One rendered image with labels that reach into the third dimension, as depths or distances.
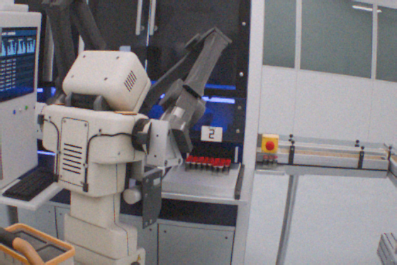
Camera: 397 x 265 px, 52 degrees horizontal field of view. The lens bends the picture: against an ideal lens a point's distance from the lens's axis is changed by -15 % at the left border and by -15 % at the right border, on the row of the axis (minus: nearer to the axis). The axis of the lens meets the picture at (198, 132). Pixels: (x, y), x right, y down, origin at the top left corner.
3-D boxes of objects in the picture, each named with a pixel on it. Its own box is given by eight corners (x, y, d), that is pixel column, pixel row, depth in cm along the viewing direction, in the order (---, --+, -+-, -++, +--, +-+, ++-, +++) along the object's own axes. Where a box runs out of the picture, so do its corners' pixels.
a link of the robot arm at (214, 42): (217, 17, 153) (238, 36, 156) (192, 38, 162) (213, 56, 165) (171, 96, 122) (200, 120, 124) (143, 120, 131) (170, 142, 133)
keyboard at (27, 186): (40, 170, 202) (40, 165, 202) (65, 173, 201) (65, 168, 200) (1, 196, 164) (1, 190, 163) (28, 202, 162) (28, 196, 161)
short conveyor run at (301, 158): (254, 171, 211) (257, 137, 208) (254, 163, 226) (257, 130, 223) (387, 179, 203) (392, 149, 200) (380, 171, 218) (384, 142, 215)
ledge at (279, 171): (256, 165, 215) (256, 161, 215) (283, 167, 214) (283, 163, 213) (255, 173, 202) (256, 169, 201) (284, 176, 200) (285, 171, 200)
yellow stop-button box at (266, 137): (261, 148, 206) (262, 132, 204) (276, 149, 205) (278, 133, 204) (261, 152, 199) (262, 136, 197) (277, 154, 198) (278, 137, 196)
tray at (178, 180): (179, 165, 202) (179, 157, 201) (239, 171, 199) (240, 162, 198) (161, 190, 169) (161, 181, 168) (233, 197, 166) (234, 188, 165)
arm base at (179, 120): (140, 123, 119) (182, 130, 114) (154, 101, 123) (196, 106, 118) (150, 146, 125) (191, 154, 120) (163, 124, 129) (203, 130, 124)
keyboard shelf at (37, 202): (27, 171, 207) (27, 166, 206) (76, 179, 203) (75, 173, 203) (-17, 200, 163) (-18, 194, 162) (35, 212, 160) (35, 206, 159)
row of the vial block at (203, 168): (185, 170, 195) (186, 159, 194) (229, 174, 192) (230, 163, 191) (183, 171, 193) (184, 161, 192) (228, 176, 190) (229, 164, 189)
